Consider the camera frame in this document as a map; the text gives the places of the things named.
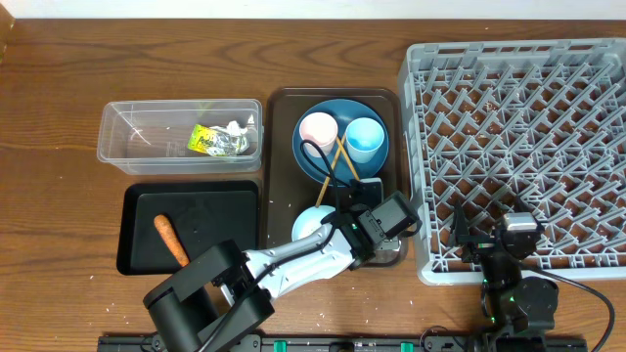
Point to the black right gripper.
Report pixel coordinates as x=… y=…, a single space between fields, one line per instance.
x=478 y=244

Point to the light blue bowl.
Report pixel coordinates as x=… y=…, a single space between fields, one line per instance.
x=309 y=221

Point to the light blue cup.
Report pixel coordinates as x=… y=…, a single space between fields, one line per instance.
x=364 y=137

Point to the white tissue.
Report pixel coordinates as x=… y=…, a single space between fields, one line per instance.
x=242 y=136

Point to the yellow silver snack wrapper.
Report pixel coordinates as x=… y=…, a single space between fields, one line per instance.
x=213 y=140

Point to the white napkin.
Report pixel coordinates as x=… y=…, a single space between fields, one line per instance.
x=388 y=252

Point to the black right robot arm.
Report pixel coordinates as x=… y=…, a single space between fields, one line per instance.
x=522 y=309

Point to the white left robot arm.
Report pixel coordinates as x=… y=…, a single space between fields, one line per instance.
x=217 y=299

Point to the grey dishwasher rack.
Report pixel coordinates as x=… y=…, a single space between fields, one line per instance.
x=542 y=122

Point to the dark blue plate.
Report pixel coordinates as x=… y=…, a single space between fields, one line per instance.
x=343 y=111

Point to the wooden chopstick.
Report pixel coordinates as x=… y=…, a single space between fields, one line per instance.
x=348 y=161
x=333 y=164

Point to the pink cup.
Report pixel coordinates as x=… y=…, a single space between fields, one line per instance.
x=321 y=129

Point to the black tray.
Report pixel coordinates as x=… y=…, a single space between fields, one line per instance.
x=202 y=214

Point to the orange carrot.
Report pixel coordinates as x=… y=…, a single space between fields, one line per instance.
x=169 y=237

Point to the clear plastic bin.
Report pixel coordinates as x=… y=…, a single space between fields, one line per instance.
x=151 y=137

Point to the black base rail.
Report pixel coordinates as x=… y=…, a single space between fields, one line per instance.
x=258 y=343

